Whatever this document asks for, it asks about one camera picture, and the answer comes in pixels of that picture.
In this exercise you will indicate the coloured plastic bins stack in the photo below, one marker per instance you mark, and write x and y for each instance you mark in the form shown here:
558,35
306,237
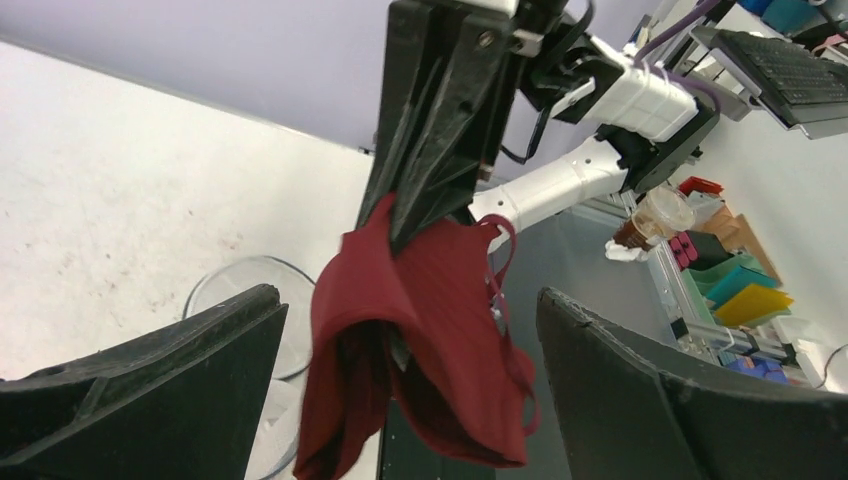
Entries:
727,288

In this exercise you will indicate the dark red bra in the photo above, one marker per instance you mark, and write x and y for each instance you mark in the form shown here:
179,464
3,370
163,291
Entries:
427,327

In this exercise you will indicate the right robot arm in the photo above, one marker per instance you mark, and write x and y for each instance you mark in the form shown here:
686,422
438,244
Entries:
650,123

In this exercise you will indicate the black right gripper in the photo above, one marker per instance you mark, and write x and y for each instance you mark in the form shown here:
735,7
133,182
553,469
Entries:
430,94

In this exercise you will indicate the black computer keyboard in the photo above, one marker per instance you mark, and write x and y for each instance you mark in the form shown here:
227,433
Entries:
799,90

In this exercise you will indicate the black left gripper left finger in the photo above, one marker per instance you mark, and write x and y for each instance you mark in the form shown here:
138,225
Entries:
171,404

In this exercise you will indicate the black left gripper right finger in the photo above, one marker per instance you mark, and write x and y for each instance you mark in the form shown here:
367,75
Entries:
629,407

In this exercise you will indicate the plastic iced coffee cup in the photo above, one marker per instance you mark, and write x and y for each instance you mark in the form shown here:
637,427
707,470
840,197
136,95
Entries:
660,216

